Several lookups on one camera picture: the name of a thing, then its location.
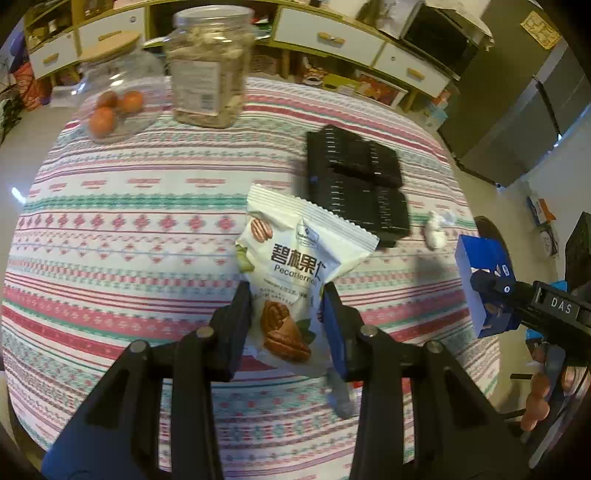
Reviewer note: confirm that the wooden cabinet with white drawers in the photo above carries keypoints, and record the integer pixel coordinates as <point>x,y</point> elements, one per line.
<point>318,28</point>

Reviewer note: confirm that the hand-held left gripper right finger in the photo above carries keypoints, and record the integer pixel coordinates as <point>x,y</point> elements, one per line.
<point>333,332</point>

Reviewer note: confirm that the black microwave oven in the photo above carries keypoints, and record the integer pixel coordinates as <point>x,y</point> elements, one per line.
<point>438,37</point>

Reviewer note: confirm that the light blue box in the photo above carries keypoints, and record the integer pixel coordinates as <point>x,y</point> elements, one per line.
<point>436,114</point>

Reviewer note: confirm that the orange fruit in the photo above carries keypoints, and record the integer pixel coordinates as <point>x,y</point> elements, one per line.
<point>131,102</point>
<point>102,122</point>
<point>107,99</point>

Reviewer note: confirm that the yellow note on refrigerator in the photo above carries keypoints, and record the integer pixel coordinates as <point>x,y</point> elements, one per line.
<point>540,28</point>

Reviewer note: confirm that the glass jar with wooden lid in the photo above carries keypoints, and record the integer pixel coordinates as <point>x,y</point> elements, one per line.
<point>124,69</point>

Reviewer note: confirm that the striped patterned tablecloth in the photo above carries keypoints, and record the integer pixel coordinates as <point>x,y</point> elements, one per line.
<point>138,221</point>

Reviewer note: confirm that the small crumpled white tissue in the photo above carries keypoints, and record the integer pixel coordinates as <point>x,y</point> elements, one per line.
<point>436,230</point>

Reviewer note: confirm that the cardboard box with orange print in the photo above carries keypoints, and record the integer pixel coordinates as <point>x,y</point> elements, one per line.
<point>540,210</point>

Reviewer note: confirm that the clear plastic nut jar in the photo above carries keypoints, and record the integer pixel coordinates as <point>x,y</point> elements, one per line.
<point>207,69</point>

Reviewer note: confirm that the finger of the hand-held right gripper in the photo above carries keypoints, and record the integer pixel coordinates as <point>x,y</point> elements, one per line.
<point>498,286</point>

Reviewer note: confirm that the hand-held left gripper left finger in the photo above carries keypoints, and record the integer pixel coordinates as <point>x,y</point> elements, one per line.
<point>233,332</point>

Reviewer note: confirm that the framed red picture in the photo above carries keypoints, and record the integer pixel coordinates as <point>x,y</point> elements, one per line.
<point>381,87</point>

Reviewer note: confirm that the grey refrigerator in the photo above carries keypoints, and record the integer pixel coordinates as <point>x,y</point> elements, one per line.
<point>517,106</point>

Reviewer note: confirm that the black plastic tray stack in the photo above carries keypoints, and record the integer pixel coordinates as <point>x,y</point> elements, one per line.
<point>355,184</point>

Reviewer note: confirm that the person's right hand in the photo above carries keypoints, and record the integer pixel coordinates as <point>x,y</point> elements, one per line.
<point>539,392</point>

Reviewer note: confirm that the white nut snack packet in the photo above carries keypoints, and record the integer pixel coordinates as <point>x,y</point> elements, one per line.
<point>286,258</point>

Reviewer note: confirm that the blue printed box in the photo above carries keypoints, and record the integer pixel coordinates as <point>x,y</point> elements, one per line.
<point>480,251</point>

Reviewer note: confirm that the glass vase with twigs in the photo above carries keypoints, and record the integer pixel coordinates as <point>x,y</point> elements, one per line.
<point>375,10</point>

